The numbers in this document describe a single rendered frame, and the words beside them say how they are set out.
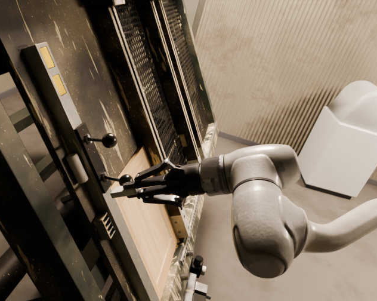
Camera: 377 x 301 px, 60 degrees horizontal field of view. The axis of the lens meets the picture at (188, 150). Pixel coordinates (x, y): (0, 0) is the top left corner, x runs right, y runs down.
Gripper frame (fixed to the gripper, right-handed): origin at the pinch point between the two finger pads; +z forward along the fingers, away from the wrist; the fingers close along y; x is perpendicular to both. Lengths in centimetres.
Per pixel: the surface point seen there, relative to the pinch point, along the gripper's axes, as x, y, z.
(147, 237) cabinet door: 25.1, 34.6, 14.0
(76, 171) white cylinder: 4.0, -5.8, 13.6
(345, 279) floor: 166, 216, -72
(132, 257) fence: 8.1, 28.5, 11.6
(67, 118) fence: 7.5, -19.3, 11.8
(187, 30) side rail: 194, -20, 12
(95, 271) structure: -0.5, 24.6, 19.1
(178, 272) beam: 32, 59, 11
